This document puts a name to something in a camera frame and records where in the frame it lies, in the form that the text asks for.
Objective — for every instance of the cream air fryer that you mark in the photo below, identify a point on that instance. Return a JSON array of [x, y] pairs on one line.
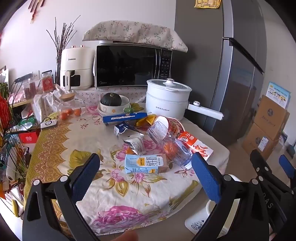
[[78, 60]]

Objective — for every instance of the red instant noodle cup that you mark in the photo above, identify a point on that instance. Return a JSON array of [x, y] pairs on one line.
[[177, 125]]

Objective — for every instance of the clear plastic bottle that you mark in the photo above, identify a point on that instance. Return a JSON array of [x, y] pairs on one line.
[[159, 132]]

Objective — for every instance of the person's left hand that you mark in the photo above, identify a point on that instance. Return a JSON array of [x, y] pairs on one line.
[[126, 236]]

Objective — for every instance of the white trash bin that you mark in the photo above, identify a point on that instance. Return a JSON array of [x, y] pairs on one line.
[[198, 222]]

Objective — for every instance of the crushed dark blue carton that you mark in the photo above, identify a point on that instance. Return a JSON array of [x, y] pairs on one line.
[[123, 128]]

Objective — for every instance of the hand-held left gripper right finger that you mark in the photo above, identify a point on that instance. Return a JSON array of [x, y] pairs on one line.
[[205, 178]]

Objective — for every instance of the white carton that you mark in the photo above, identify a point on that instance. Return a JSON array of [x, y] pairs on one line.
[[136, 143]]

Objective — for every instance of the light blue milk carton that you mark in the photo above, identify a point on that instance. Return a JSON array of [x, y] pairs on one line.
[[143, 163]]

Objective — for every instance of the white electric pot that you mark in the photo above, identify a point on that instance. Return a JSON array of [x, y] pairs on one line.
[[166, 104]]

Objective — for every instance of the yellow wrapper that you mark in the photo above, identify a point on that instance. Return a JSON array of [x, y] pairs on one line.
[[146, 119]]

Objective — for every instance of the red box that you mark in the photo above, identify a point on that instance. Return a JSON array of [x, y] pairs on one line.
[[29, 138]]

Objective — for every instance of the cardboard box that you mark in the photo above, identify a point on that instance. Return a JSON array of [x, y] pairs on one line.
[[270, 118], [256, 141]]

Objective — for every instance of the white and blue package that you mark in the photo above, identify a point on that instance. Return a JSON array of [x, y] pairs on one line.
[[283, 139]]

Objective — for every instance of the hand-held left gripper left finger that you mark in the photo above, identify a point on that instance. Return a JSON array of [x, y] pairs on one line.
[[84, 178]]

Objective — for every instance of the grey refrigerator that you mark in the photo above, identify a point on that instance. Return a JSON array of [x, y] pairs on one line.
[[208, 58]]

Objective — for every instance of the small orange fruit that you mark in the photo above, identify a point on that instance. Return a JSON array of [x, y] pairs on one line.
[[77, 111], [64, 115], [70, 112]]

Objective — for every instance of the floral tablecloth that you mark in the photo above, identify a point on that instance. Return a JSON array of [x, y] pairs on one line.
[[97, 143]]

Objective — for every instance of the black microwave oven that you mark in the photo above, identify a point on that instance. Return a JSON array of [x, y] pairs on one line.
[[127, 64]]

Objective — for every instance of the dark green squash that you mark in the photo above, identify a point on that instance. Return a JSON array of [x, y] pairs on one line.
[[111, 99]]

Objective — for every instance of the glass pot lid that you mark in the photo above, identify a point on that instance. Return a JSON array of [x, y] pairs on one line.
[[170, 84]]

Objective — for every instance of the glass jar with red contents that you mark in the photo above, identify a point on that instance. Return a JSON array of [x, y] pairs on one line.
[[30, 89]]

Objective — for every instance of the small green object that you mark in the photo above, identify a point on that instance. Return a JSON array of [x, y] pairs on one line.
[[128, 110]]

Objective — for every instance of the blue and white box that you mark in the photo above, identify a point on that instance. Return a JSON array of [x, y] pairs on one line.
[[278, 93]]

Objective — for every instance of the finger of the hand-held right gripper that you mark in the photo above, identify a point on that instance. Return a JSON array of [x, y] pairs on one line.
[[288, 166], [260, 162]]

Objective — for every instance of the red label glass jar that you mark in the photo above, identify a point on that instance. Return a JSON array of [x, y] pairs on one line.
[[47, 82]]

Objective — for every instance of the orange peel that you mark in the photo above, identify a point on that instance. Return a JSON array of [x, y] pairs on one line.
[[130, 151]]

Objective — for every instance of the long blue box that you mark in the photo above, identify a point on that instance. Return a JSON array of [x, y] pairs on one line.
[[124, 118]]

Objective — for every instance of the white plate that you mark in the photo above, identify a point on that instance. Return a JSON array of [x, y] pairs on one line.
[[108, 114]]

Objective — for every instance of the white ceramic bowl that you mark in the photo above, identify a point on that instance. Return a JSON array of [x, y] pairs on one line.
[[115, 109]]

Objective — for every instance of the orange snack box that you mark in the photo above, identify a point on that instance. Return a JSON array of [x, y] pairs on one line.
[[198, 146]]

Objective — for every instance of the dotted white cloth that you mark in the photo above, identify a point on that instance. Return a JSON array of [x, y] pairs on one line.
[[92, 95]]

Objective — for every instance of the yellow paper sheet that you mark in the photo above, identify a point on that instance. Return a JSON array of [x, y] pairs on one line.
[[207, 3]]

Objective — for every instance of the floral cloth cover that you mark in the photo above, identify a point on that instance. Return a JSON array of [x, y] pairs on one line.
[[129, 30]]

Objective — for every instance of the red wall decoration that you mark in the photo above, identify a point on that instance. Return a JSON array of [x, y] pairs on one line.
[[35, 9]]

